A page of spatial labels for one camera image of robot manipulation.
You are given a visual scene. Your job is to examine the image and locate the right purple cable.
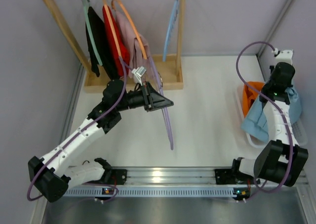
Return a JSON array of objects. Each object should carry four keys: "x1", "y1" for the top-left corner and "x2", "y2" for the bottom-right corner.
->
[{"x1": 236, "y1": 41, "x2": 294, "y2": 194}]

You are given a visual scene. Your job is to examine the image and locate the orange garment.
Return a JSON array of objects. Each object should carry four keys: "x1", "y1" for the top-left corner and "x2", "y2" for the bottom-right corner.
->
[{"x1": 242, "y1": 81, "x2": 264, "y2": 117}]

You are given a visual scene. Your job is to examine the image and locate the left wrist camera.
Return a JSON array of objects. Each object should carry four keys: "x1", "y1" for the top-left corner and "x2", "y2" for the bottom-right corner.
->
[{"x1": 132, "y1": 66, "x2": 147, "y2": 86}]

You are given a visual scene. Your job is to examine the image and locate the aluminium mounting rail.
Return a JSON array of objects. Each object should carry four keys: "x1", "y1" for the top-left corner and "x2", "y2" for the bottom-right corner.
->
[{"x1": 66, "y1": 166, "x2": 309, "y2": 185}]

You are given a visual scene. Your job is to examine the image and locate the peach hanger with red garment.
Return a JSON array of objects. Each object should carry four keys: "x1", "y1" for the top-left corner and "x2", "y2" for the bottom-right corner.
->
[{"x1": 99, "y1": 0, "x2": 123, "y2": 59}]

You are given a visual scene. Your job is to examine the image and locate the red trousers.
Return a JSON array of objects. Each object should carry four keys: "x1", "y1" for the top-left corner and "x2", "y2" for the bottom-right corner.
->
[{"x1": 102, "y1": 4, "x2": 130, "y2": 78}]

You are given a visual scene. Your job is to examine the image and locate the lilac purple hanger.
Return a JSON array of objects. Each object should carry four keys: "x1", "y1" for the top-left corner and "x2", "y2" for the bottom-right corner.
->
[{"x1": 148, "y1": 56, "x2": 174, "y2": 150}]

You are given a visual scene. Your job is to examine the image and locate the light blue trousers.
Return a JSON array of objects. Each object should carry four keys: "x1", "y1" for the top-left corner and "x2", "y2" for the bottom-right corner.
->
[{"x1": 241, "y1": 87, "x2": 302, "y2": 143}]

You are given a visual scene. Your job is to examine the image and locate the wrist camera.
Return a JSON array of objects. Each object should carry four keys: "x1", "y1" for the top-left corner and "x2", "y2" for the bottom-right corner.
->
[
  {"x1": 132, "y1": 66, "x2": 147, "y2": 86},
  {"x1": 272, "y1": 48, "x2": 294, "y2": 66}
]

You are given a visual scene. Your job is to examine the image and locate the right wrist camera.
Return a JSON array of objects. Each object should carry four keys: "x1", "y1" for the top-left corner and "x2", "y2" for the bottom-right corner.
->
[{"x1": 272, "y1": 48, "x2": 294, "y2": 66}]

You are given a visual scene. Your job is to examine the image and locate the grey slotted cable duct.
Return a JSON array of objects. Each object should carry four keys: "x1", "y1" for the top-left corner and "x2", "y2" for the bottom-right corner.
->
[{"x1": 64, "y1": 186, "x2": 249, "y2": 198}]

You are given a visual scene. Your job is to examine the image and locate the light blue hanger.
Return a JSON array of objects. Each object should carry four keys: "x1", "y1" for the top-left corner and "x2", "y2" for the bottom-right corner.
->
[{"x1": 162, "y1": 0, "x2": 180, "y2": 62}]

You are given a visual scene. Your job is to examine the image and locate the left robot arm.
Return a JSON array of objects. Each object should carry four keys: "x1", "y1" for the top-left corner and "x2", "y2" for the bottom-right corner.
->
[{"x1": 28, "y1": 79, "x2": 174, "y2": 203}]

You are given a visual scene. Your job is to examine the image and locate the mauve pink trousers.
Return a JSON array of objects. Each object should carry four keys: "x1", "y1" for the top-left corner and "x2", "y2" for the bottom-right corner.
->
[{"x1": 116, "y1": 11, "x2": 153, "y2": 80}]

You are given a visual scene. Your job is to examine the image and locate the mint green hanger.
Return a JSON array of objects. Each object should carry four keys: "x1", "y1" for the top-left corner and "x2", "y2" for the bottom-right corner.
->
[{"x1": 82, "y1": 0, "x2": 103, "y2": 66}]

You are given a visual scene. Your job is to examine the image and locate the purple cable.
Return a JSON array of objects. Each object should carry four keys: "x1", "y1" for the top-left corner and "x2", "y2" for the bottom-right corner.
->
[
  {"x1": 236, "y1": 41, "x2": 294, "y2": 194},
  {"x1": 26, "y1": 55, "x2": 128, "y2": 201}
]

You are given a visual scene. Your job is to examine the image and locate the orange hanger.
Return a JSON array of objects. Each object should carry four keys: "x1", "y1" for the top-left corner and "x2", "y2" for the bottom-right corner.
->
[{"x1": 111, "y1": 0, "x2": 148, "y2": 60}]

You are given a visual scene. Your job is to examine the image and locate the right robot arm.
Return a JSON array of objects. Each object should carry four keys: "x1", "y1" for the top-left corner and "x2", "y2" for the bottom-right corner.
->
[{"x1": 232, "y1": 62, "x2": 309, "y2": 187}]

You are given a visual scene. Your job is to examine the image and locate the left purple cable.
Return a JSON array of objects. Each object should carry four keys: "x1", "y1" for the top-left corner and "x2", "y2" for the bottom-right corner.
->
[{"x1": 26, "y1": 55, "x2": 128, "y2": 201}]

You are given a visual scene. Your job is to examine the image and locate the wooden clothes rack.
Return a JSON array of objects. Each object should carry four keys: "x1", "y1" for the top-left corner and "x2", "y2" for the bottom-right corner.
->
[{"x1": 43, "y1": 0, "x2": 186, "y2": 93}]

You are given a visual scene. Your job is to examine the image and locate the black trousers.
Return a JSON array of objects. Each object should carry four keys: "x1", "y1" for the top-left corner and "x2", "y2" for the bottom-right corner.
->
[{"x1": 85, "y1": 7, "x2": 119, "y2": 80}]

